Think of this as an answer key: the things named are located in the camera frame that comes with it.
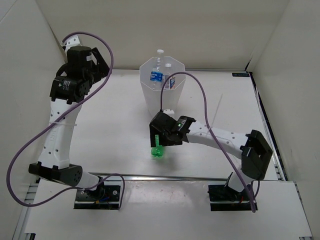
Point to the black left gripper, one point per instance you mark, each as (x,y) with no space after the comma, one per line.
(101,70)

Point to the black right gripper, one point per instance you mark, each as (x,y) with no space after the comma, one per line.
(153,131)

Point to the green plastic soda bottle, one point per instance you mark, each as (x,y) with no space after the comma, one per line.
(158,151)

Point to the clear bottle white barcode label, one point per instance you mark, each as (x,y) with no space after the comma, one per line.
(171,82)

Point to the clear bottle blue label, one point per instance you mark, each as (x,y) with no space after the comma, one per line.
(157,72)

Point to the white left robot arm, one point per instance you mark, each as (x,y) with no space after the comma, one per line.
(85,66)

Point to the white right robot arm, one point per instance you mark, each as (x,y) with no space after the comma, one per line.
(251,148)

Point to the white octagonal plastic bin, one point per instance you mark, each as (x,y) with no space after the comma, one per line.
(159,99)

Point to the white zip tie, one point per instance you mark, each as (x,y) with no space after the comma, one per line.
(216,111)

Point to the white foam board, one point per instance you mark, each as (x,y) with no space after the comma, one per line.
(173,210)

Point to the aluminium table edge rail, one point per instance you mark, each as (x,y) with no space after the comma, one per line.
(159,176)

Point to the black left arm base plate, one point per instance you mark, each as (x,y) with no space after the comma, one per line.
(107,196)

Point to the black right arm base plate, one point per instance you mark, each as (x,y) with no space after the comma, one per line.
(225,199)

